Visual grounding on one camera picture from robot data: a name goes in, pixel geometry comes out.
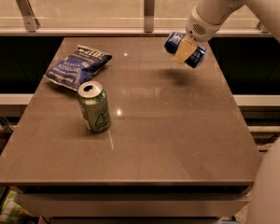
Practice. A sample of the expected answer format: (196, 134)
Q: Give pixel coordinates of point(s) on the glass railing panel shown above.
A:
(168, 14)

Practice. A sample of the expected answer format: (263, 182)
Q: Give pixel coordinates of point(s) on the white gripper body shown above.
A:
(200, 28)

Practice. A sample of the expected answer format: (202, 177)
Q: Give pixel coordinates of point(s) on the green soda can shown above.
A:
(94, 106)

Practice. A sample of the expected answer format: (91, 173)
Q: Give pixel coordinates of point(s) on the middle metal railing bracket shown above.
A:
(149, 8)

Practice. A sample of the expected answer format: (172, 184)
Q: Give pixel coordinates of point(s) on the left metal railing bracket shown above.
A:
(30, 21)

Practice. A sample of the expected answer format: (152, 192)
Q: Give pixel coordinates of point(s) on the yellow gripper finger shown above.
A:
(186, 47)

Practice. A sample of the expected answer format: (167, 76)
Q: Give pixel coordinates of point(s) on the white table drawer front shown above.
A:
(132, 205)

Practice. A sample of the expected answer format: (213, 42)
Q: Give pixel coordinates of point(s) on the blue chip bag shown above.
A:
(78, 67)

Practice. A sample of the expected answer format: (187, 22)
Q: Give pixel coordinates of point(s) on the blue pepsi can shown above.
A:
(171, 46)

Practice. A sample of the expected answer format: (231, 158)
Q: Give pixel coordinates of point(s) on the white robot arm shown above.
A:
(205, 20)

